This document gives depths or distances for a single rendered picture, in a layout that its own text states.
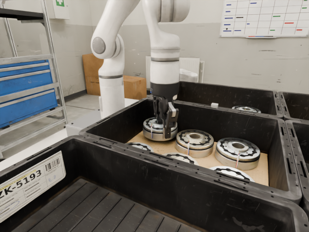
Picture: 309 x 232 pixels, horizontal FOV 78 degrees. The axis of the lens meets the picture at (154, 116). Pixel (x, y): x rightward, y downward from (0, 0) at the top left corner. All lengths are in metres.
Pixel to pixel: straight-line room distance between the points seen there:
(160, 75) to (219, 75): 3.15
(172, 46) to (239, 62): 3.11
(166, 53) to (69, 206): 0.37
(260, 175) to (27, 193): 0.46
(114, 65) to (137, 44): 3.21
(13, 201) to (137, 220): 0.20
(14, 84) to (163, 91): 1.99
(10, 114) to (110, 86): 1.70
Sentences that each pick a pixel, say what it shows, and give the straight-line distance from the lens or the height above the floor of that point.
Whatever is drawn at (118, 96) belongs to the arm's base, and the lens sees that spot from 0.75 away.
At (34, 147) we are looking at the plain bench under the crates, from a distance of 0.93.
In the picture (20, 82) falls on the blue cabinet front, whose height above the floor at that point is 0.70.
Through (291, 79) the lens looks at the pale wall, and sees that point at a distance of 3.68.
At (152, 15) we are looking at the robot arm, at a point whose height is 1.16.
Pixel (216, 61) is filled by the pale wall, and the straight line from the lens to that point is 3.56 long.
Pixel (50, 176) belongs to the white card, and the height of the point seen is 0.88.
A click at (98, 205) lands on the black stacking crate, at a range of 0.41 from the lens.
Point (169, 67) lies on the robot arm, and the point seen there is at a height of 1.05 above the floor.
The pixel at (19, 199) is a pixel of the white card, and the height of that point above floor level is 0.88.
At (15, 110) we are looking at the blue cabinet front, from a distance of 2.36.
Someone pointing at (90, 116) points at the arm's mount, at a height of 0.81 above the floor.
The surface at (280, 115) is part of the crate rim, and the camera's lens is 0.59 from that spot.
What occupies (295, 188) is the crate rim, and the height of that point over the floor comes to 0.93.
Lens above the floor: 1.12
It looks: 22 degrees down
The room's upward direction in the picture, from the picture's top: straight up
